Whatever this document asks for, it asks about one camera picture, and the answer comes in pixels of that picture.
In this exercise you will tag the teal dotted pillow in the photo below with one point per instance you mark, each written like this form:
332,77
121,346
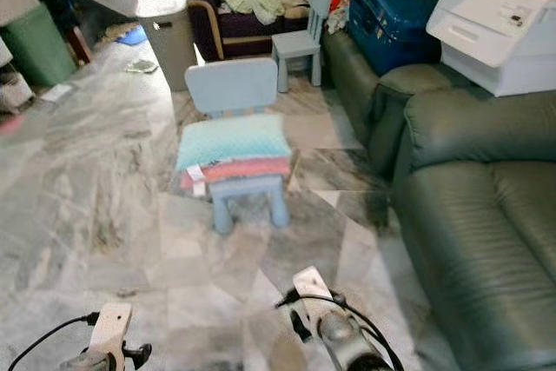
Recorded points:
233,140

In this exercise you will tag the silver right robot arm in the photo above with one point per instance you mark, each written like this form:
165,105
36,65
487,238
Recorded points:
347,341

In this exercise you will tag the green leather sofa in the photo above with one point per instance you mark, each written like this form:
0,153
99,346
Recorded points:
478,197

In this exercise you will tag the light blue child chair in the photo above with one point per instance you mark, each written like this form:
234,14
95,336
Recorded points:
233,84
319,6

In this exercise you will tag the white paper sheet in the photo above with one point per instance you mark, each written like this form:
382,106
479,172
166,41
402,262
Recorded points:
56,92

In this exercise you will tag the small printed packet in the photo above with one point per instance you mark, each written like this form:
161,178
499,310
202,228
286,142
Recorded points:
142,66

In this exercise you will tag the dark armchair with wooden arm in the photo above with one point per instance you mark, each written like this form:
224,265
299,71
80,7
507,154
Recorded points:
234,36

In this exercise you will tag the white shoes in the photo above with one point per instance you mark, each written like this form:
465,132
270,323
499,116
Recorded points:
14,84

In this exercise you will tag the grey trash bin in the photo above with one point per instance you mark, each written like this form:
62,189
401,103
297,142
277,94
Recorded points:
169,45

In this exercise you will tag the blue flat item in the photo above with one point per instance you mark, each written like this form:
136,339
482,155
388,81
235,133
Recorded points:
133,36

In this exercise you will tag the green bin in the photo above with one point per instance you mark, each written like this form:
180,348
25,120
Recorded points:
39,45

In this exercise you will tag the white box appliance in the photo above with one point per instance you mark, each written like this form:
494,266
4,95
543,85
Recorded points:
491,32

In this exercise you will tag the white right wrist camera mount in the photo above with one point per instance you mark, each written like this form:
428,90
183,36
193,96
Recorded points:
314,288

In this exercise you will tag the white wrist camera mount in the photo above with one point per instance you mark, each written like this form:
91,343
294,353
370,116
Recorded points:
314,288
111,326

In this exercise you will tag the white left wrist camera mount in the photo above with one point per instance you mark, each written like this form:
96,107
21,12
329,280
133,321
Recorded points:
111,326

